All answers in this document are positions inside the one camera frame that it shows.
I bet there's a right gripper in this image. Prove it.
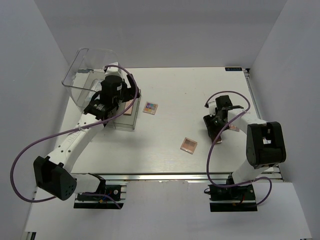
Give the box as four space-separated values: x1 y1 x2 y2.
202 111 230 136

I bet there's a pink makeup box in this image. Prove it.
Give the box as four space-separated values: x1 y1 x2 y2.
124 100 133 116

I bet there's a colourful eyeshadow palette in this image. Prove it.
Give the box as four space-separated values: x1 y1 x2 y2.
142 101 158 115

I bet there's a white blue wipes packet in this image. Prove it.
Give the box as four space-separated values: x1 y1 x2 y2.
86 79 103 101

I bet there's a clear acrylic makeup organizer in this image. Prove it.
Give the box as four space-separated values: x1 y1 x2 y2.
61 48 141 130

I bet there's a long brown eyeshadow palette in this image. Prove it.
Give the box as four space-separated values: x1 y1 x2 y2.
212 136 222 144

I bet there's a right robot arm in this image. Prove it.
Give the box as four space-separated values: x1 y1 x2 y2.
205 94 287 200

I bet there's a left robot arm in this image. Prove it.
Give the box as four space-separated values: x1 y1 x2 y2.
33 73 140 201

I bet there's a multicolour square palette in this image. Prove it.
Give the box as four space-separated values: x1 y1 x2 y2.
229 124 240 132

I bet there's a brown quad eyeshadow palette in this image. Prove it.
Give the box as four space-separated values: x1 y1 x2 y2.
180 137 198 154

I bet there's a black blue table label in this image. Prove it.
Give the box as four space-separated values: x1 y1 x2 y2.
224 67 243 72

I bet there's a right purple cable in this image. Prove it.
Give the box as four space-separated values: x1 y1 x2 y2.
204 90 273 207

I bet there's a purple cable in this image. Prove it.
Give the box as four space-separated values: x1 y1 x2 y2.
9 64 140 210
204 90 273 207

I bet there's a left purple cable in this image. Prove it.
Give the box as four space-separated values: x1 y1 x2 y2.
9 64 140 210

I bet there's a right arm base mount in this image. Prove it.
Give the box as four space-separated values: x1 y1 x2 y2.
203 184 258 213

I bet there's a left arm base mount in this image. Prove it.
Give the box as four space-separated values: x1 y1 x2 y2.
73 173 127 210

